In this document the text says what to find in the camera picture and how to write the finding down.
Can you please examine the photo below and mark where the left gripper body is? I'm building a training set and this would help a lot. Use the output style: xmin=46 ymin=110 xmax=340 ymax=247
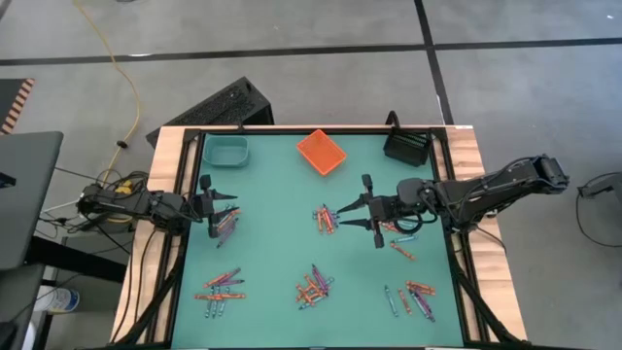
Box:
xmin=191 ymin=174 xmax=220 ymax=239

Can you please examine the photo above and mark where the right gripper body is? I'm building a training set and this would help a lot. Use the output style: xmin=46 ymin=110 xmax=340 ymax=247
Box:
xmin=362 ymin=173 xmax=400 ymax=250

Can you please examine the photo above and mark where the teal plastic bin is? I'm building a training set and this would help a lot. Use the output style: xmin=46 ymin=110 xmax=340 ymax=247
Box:
xmin=202 ymin=134 xmax=251 ymax=169

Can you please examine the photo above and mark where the orange plastic basket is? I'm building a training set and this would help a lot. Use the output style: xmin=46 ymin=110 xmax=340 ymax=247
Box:
xmin=295 ymin=128 xmax=348 ymax=177

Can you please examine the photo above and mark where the black plastic basket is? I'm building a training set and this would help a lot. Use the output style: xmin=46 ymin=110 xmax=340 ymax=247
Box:
xmin=382 ymin=126 xmax=433 ymax=168

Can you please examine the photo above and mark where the green table mat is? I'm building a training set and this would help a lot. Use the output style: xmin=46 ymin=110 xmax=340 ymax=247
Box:
xmin=170 ymin=132 xmax=467 ymax=349

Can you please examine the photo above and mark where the white plastic bottle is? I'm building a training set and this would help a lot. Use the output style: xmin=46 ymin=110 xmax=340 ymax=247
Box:
xmin=32 ymin=285 xmax=81 ymax=315

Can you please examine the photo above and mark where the large grey desk surface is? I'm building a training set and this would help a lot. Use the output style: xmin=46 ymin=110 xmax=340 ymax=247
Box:
xmin=0 ymin=129 xmax=65 ymax=271

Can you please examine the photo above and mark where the small grey desk surface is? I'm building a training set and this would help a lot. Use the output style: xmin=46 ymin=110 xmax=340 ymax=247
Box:
xmin=0 ymin=262 xmax=49 ymax=350

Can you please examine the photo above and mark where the grey metal stand foot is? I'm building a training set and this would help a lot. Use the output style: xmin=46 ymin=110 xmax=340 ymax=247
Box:
xmin=576 ymin=171 xmax=622 ymax=200

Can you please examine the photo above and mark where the black mat orange striped edge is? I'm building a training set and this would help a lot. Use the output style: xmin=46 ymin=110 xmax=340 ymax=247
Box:
xmin=0 ymin=77 xmax=37 ymax=136

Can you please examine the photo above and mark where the black metal table frame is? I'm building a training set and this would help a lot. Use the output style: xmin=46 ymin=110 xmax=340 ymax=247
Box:
xmin=110 ymin=124 xmax=531 ymax=350

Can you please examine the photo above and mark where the black cable bundle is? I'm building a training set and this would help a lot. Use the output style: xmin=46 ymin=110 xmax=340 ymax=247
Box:
xmin=36 ymin=167 xmax=152 ymax=244

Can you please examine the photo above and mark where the yellow cable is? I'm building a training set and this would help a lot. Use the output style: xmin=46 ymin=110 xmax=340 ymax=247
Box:
xmin=72 ymin=0 xmax=142 ymax=195

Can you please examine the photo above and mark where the white cable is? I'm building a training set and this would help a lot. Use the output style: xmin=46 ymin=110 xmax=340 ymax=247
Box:
xmin=41 ymin=198 xmax=82 ymax=216

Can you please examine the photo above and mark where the black floor cable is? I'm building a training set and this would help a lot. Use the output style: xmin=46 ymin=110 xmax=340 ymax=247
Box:
xmin=574 ymin=192 xmax=622 ymax=249

